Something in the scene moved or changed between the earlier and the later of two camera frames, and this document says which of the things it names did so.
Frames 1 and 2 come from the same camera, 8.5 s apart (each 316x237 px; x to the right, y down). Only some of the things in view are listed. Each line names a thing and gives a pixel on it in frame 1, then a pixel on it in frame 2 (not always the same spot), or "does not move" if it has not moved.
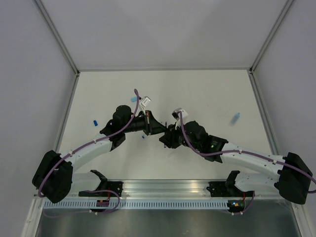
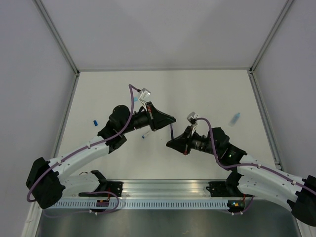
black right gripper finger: x=167 y=139 → x=179 y=143
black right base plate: x=227 y=188 does not move
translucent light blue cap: x=234 y=119 does not move
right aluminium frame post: x=275 y=27 does not move
